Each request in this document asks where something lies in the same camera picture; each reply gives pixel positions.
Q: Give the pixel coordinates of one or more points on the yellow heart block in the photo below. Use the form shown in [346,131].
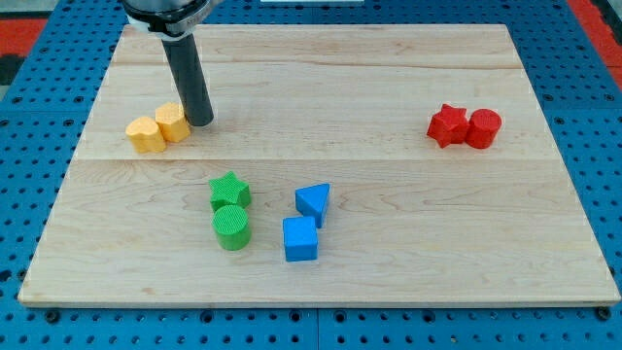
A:
[145,136]

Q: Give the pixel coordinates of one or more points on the green cylinder block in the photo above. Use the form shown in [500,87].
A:
[231,225]

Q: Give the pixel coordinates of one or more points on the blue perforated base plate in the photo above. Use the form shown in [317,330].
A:
[46,106]

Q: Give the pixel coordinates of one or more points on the light wooden board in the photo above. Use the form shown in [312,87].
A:
[409,224]

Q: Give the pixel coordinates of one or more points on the red cylinder block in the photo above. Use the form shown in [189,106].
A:
[484,125]

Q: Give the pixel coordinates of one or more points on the green star block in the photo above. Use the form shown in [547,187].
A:
[229,190]

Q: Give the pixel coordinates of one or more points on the red star block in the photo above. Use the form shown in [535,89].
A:
[449,126]

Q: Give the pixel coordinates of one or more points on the blue cube block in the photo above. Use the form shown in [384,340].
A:
[300,239]

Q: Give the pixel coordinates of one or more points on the yellow hexagon block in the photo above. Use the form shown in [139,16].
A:
[172,122]

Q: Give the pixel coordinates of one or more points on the blue triangle block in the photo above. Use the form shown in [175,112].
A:
[313,202]

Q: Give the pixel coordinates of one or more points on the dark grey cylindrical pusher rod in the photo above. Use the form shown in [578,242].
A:
[186,69]

